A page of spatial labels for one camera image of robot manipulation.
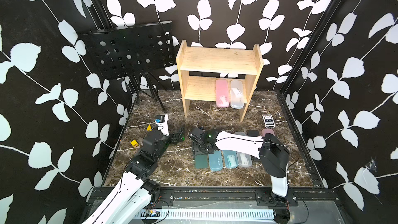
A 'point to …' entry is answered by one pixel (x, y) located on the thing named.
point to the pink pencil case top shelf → (264, 131)
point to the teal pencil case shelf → (215, 160)
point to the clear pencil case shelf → (236, 94)
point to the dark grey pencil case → (253, 133)
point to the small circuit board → (150, 212)
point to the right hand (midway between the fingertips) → (195, 149)
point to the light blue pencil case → (231, 159)
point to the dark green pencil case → (201, 161)
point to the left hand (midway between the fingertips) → (177, 123)
